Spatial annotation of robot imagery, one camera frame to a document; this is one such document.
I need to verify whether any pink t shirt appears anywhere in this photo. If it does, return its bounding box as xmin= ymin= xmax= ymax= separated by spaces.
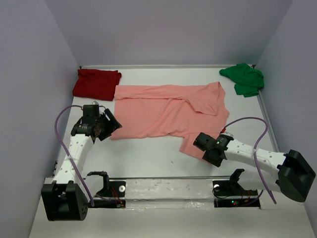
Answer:
xmin=110 ymin=82 xmax=229 ymax=159

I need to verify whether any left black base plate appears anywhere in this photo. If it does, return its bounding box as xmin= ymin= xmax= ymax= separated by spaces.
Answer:
xmin=87 ymin=179 xmax=126 ymax=209

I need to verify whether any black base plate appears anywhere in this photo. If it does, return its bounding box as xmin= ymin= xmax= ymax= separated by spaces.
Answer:
xmin=87 ymin=179 xmax=126 ymax=209
xmin=212 ymin=180 xmax=261 ymax=208

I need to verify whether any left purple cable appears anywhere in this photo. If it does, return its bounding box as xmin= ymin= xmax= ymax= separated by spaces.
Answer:
xmin=54 ymin=105 xmax=124 ymax=208

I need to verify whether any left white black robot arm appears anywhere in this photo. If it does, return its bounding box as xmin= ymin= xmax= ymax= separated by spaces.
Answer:
xmin=41 ymin=104 xmax=125 ymax=221

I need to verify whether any green crumpled t shirt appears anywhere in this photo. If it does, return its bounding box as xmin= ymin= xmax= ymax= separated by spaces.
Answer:
xmin=219 ymin=63 xmax=264 ymax=98

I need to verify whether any red folded t shirt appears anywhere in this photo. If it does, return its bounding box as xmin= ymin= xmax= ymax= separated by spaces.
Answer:
xmin=72 ymin=69 xmax=122 ymax=101

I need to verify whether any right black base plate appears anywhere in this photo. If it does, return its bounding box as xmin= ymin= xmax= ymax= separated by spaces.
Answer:
xmin=212 ymin=180 xmax=261 ymax=208

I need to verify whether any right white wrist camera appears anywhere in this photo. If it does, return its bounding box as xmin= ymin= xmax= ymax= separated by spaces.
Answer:
xmin=220 ymin=132 xmax=234 ymax=140

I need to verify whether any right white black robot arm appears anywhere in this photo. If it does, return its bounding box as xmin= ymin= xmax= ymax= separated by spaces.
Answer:
xmin=193 ymin=132 xmax=316 ymax=203

